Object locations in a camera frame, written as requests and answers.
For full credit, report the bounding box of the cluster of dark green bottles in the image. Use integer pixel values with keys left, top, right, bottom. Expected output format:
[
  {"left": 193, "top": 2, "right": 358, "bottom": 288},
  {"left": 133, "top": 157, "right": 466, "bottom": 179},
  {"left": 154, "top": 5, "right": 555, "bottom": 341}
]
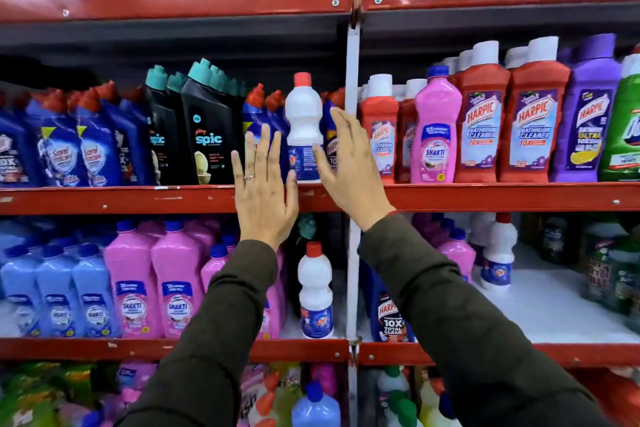
[{"left": 520, "top": 214, "right": 640, "bottom": 333}]

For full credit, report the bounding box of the row of black teal-capped bottles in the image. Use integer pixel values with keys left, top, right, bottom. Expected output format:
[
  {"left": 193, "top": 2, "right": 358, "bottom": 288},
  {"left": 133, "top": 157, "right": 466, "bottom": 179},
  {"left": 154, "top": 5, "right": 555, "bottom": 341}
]
[{"left": 145, "top": 58, "right": 248, "bottom": 186}]

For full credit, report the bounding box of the white bottle red cap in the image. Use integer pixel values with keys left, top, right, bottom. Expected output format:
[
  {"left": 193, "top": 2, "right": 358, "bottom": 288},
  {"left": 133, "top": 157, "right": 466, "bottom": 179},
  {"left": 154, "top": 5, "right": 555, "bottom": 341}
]
[
  {"left": 285, "top": 72, "right": 324, "bottom": 183},
  {"left": 480, "top": 212, "right": 519, "bottom": 291},
  {"left": 297, "top": 241, "right": 335, "bottom": 340}
]

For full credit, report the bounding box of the blue cleaner bottle red cap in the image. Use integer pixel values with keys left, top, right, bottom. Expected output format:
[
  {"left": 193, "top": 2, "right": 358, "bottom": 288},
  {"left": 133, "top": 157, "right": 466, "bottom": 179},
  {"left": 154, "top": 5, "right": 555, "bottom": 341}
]
[
  {"left": 264, "top": 90, "right": 292, "bottom": 177},
  {"left": 321, "top": 88, "right": 347, "bottom": 169},
  {"left": 242, "top": 83, "right": 267, "bottom": 152}
]

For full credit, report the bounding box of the purple cleaner bottle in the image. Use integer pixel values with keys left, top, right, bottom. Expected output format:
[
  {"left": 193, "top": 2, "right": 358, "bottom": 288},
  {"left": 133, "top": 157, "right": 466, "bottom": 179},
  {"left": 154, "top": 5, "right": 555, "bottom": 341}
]
[{"left": 549, "top": 33, "right": 624, "bottom": 183}]

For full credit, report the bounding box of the row of light blue bottles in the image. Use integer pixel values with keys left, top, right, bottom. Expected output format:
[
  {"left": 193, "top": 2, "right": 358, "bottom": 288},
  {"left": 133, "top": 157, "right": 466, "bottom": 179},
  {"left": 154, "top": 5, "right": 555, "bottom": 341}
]
[{"left": 0, "top": 220, "right": 122, "bottom": 339}]

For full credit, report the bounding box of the row of red white-capped bottles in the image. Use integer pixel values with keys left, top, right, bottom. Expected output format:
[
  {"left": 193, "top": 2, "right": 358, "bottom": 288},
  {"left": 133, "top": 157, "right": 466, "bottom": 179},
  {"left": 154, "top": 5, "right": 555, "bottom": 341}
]
[{"left": 357, "top": 36, "right": 571, "bottom": 185}]

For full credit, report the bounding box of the dark blue cleaner bottle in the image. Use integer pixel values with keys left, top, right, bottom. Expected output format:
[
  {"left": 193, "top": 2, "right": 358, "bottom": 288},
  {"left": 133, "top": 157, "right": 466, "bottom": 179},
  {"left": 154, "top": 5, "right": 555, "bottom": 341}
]
[{"left": 360, "top": 262, "right": 417, "bottom": 343}]

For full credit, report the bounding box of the person's right hand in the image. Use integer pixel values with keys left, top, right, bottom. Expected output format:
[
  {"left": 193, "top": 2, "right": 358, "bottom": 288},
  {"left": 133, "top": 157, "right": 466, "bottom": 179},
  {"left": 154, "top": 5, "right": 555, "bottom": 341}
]
[{"left": 312, "top": 106, "right": 396, "bottom": 233}]

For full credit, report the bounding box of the row of pink blue-capped bottles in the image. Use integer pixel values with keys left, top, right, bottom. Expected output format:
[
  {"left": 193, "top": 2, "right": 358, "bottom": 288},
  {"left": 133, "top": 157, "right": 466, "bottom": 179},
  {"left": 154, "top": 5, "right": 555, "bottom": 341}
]
[{"left": 103, "top": 218, "right": 287, "bottom": 341}]

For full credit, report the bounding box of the pink cleaner bottle blue cap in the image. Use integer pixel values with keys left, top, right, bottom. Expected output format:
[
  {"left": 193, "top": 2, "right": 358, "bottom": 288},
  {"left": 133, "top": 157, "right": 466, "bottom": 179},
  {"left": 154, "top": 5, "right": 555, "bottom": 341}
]
[
  {"left": 439, "top": 227, "right": 477, "bottom": 283},
  {"left": 410, "top": 65, "right": 463, "bottom": 184}
]

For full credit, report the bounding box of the person's right forearm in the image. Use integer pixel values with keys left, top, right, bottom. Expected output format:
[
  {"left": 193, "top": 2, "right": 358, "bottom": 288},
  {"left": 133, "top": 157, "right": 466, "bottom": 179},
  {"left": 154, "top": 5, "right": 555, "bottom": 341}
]
[{"left": 358, "top": 213, "right": 614, "bottom": 427}]

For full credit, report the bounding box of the row of blue red-capped bottles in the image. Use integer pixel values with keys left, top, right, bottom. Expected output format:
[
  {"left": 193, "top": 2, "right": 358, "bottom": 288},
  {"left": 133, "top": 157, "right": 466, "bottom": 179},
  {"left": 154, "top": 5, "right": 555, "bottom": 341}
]
[{"left": 0, "top": 81, "right": 156, "bottom": 188}]

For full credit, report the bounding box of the white shelf upright post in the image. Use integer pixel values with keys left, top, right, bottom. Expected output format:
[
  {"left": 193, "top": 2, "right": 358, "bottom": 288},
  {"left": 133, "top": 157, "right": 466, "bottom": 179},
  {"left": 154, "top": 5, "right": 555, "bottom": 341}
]
[{"left": 344, "top": 24, "right": 362, "bottom": 427}]

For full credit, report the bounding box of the light blue bottle blue cap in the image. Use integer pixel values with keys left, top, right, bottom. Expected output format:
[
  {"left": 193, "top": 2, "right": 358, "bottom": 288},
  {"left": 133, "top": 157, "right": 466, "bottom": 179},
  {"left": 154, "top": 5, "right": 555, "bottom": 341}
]
[{"left": 291, "top": 381, "right": 342, "bottom": 427}]

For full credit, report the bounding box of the person's left forearm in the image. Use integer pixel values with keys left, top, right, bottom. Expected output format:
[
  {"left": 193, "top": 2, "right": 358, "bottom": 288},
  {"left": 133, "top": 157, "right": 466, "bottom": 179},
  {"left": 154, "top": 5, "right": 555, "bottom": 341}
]
[{"left": 117, "top": 240, "right": 279, "bottom": 427}]

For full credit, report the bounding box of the person's left hand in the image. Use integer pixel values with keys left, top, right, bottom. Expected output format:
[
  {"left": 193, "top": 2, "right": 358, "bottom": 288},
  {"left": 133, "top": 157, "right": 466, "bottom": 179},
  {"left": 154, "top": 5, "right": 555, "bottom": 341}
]
[{"left": 231, "top": 124, "right": 299, "bottom": 252}]

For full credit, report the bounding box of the pile of green packets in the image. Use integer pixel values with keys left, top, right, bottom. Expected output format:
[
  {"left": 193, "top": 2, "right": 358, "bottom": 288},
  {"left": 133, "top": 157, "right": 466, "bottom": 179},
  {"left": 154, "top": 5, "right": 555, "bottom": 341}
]
[{"left": 0, "top": 362, "right": 98, "bottom": 427}]

